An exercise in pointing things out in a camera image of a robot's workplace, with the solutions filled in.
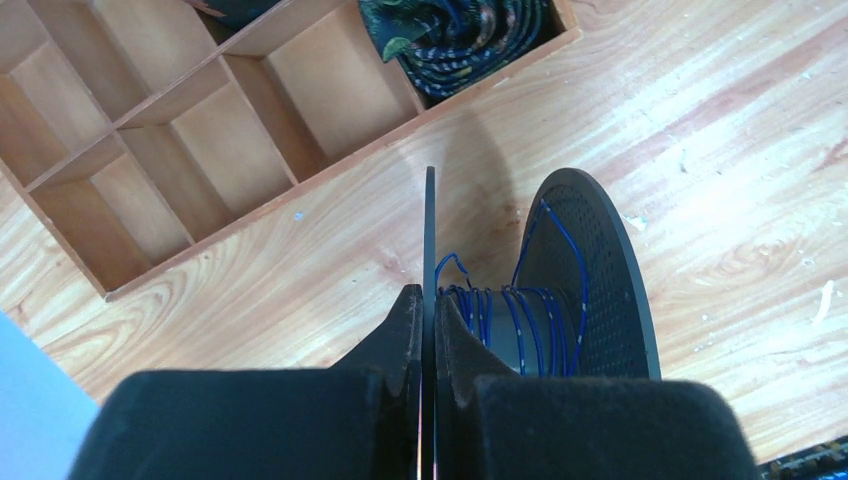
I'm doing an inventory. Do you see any grey filament spool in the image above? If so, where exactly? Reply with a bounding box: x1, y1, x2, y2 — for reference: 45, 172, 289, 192
420, 168, 661, 479

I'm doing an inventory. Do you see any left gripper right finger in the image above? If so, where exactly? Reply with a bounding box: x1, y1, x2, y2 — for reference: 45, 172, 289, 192
435, 300, 758, 479

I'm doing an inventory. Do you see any rolled patterned tie bottom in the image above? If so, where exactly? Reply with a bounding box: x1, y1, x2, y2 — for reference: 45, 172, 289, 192
358, 0, 554, 101

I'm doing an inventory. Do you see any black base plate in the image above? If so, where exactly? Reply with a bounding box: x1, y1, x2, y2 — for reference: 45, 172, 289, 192
758, 436, 847, 480

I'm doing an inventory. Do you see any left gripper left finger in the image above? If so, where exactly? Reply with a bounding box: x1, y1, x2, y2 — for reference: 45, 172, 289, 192
70, 285, 423, 479

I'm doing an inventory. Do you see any rolled dark tie middle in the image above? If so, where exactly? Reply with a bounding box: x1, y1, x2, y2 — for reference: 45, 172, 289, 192
185, 0, 280, 30

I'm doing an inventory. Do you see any wooden compartment tray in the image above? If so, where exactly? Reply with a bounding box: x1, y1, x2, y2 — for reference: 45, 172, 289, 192
1, 1, 581, 301

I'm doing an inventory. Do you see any thin blue wire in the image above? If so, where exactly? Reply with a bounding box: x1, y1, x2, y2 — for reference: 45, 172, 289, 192
433, 198, 591, 379

